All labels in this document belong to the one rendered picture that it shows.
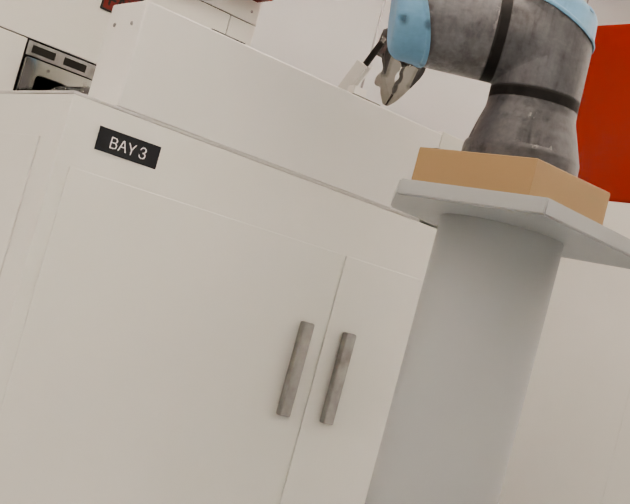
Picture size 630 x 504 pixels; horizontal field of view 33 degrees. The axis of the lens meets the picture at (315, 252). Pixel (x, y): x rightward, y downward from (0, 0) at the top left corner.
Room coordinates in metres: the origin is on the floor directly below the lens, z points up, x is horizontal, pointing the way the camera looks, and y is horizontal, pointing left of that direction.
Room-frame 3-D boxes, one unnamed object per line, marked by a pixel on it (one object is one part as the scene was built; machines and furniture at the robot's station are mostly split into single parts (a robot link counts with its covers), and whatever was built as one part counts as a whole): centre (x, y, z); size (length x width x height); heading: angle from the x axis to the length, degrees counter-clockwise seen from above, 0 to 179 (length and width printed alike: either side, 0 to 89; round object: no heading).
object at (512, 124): (1.34, -0.22, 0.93); 0.15 x 0.15 x 0.10
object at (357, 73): (1.91, 0.01, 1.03); 0.06 x 0.04 x 0.13; 38
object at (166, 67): (1.51, 0.10, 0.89); 0.55 x 0.09 x 0.14; 128
